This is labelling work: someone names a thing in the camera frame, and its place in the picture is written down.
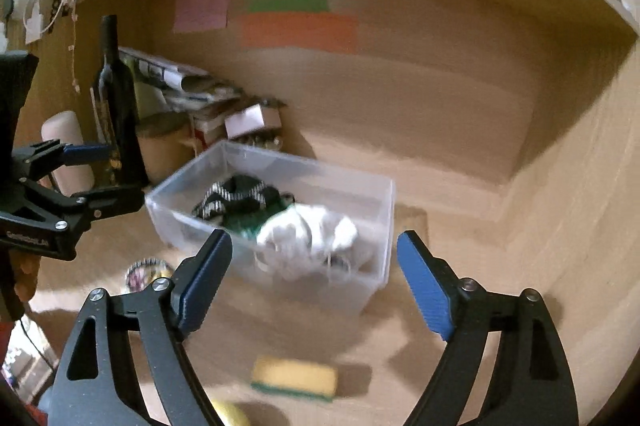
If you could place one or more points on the beige cylinder roll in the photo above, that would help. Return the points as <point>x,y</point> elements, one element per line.
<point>67,140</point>

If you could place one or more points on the clear plastic storage box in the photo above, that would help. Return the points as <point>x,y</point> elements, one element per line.
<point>345,211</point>

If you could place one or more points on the small white cardboard box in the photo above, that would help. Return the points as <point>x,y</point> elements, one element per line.
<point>250,119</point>

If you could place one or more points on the yellow round object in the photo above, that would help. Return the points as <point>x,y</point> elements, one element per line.
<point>231,415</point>

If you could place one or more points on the black white green knit cloth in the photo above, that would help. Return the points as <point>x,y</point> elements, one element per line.
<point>240,201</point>

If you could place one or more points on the orange paper note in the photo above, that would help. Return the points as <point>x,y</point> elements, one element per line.
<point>299,31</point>

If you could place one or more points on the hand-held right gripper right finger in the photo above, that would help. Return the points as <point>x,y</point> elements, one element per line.
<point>425,288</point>

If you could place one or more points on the wooden shelf unit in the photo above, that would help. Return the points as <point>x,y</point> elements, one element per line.
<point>450,70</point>

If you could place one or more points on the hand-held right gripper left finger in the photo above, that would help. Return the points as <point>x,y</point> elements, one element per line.
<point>202,286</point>

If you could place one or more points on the green paper note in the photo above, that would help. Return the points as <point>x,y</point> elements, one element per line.
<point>287,3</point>

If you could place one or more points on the yellow green sponge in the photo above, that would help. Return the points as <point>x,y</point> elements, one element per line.
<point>295,378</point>

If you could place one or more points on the brown round jar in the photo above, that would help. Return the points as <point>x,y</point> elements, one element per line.
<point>161,145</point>

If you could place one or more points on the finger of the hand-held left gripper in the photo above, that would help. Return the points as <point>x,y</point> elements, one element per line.
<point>87,153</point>
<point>112,201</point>

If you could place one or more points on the dark wine bottle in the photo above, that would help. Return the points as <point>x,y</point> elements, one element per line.
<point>116,105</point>

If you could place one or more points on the stack of papers and books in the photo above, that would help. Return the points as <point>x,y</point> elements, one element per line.
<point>185,85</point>

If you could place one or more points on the white crumpled cloth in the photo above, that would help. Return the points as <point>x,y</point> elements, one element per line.
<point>310,236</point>

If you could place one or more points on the pink paper note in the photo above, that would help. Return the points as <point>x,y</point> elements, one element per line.
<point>201,8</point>

